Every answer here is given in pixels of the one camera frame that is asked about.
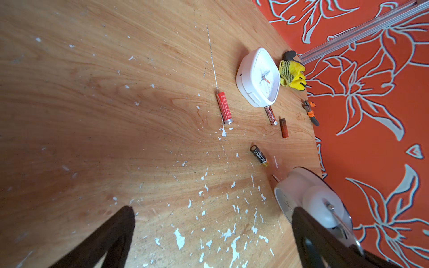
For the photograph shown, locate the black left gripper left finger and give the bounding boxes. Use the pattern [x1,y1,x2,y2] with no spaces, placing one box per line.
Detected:
[51,205,135,268]

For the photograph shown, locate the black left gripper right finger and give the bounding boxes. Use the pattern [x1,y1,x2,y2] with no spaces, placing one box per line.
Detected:
[292,207,397,268]

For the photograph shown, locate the white round twin-bell alarm clock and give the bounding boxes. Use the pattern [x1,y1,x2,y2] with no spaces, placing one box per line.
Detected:
[274,167,364,256]

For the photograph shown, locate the white square alarm clock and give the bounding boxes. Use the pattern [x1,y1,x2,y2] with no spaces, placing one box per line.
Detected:
[236,48,280,108]

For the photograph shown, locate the black gold AA battery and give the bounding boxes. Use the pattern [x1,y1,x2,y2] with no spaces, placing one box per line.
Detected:
[250,145,268,167]

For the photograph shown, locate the orange red AA battery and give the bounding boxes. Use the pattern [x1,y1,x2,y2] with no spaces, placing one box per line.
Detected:
[279,118,289,138]

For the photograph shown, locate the dark red AA battery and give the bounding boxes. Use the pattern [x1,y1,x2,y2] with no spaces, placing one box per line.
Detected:
[264,106,278,126]

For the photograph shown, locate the yellow black work glove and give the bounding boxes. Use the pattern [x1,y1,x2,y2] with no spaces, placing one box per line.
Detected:
[279,50,307,91]

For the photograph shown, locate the orange handled pliers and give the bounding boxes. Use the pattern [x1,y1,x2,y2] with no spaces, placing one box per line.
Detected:
[302,100,320,127]

